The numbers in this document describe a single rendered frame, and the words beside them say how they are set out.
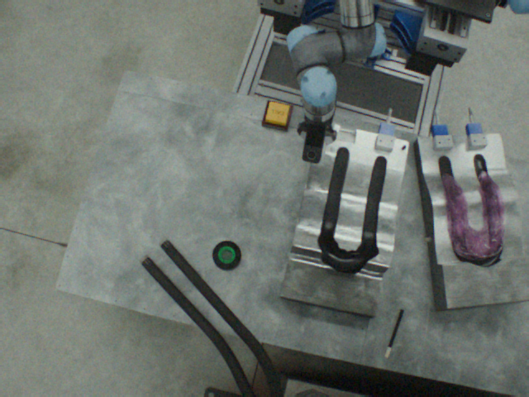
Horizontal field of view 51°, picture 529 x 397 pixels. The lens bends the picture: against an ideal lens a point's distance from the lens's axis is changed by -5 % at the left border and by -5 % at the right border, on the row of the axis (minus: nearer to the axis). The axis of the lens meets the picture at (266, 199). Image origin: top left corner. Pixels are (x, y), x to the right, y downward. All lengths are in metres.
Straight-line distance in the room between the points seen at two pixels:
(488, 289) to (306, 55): 0.79
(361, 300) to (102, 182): 0.81
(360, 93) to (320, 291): 1.13
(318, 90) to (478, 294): 0.72
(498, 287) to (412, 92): 1.14
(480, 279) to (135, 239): 0.96
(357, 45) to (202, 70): 1.49
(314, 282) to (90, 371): 1.23
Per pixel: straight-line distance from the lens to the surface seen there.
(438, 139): 1.74
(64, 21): 3.04
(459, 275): 1.62
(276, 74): 2.49
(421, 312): 1.70
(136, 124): 1.80
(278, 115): 1.73
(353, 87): 2.50
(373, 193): 1.64
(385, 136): 1.66
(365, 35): 1.35
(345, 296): 1.59
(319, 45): 1.33
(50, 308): 2.59
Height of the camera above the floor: 2.43
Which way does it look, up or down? 75 degrees down
